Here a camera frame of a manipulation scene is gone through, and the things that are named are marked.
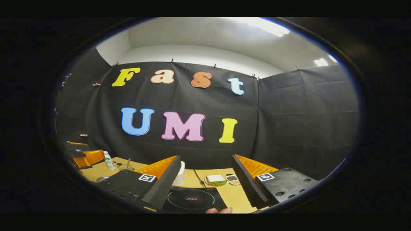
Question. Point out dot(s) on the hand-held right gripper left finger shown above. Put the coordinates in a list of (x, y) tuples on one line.
[(167, 183)]

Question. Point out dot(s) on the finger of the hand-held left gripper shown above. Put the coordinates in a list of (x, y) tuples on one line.
[(93, 157), (77, 146)]

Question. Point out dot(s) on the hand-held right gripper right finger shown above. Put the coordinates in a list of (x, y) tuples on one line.
[(245, 183)]

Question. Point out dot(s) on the black induction cooktop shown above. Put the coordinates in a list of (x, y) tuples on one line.
[(192, 199)]

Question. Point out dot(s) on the white divided dish with beans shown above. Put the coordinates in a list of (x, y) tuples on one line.
[(233, 179)]

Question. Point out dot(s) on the white toaster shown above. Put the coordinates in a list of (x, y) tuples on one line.
[(179, 175)]

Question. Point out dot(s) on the white green drink bottle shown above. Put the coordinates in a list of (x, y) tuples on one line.
[(109, 160)]

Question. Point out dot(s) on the sandwich with lettuce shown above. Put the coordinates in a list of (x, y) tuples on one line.
[(215, 179)]

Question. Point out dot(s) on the ceiling light panel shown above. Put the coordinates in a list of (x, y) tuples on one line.
[(322, 61)]

